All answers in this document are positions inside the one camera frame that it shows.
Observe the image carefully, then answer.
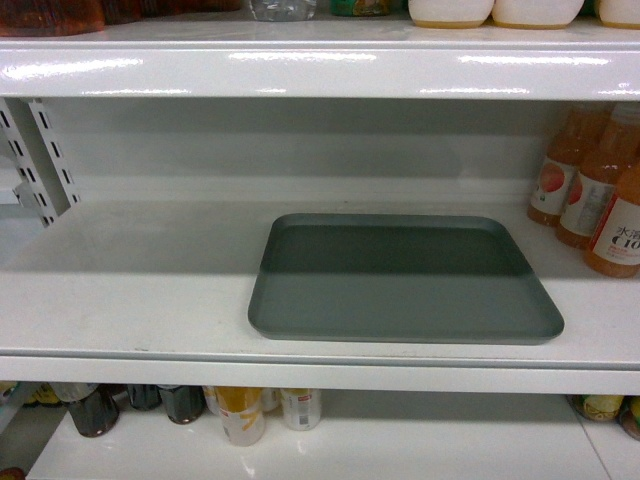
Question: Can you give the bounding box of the dark soda bottle right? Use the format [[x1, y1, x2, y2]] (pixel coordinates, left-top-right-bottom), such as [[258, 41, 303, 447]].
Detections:
[[158, 385, 206, 425]]

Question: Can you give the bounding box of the yellow white drink can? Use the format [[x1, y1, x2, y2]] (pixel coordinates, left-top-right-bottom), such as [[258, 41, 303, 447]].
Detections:
[[214, 386, 266, 446]]

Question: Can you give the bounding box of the orange juice bottle middle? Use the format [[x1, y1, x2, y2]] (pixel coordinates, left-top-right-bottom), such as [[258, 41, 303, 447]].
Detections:
[[555, 102, 639, 249]]

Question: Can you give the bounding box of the grey silver serving tray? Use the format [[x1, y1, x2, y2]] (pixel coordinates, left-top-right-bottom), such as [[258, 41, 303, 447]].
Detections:
[[248, 213, 564, 345]]

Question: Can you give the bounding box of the white labelled drink can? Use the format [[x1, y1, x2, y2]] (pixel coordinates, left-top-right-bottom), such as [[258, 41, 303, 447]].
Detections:
[[280, 388, 322, 431]]

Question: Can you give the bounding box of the dark soda bottle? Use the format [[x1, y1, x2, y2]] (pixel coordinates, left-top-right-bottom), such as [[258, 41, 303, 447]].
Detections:
[[158, 385, 206, 425], [50, 382, 119, 438]]

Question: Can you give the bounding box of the white jar on top shelf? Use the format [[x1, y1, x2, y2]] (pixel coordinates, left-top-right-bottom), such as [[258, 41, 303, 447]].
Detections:
[[408, 0, 495, 29]]

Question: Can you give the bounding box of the orange juice bottle front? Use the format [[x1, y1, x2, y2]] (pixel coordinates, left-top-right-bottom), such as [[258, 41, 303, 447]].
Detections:
[[583, 164, 639, 279]]

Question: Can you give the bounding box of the white slotted shelf upright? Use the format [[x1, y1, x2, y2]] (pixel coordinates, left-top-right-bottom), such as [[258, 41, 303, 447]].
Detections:
[[1, 98, 81, 226]]

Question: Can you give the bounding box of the dark soda bottle left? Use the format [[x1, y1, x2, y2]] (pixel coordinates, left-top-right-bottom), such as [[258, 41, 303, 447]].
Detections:
[[50, 382, 119, 438]]

